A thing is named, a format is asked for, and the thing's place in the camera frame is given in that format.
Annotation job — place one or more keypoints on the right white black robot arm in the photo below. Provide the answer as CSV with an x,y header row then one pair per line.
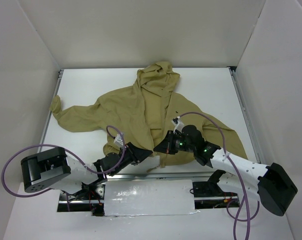
x,y
268,184

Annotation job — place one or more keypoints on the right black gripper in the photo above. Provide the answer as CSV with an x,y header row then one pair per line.
x,y
170,142

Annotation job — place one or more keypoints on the white foil covered panel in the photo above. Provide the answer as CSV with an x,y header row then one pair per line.
x,y
149,198

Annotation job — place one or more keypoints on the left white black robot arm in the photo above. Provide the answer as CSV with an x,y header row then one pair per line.
x,y
54,169

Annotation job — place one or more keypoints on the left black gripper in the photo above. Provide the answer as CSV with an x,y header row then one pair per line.
x,y
132,153

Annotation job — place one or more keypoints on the tan hooded zip jacket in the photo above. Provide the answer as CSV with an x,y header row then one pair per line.
x,y
143,112

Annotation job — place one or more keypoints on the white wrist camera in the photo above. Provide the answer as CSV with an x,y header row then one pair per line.
x,y
119,141
178,124

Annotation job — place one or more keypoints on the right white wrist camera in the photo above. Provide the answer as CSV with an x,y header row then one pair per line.
x,y
178,124

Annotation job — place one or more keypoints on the right aluminium side rail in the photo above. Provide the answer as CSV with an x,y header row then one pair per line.
x,y
253,139

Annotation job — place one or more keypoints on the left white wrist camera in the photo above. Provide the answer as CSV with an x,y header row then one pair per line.
x,y
119,141

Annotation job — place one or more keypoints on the front aluminium rail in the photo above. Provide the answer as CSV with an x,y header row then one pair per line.
x,y
161,176

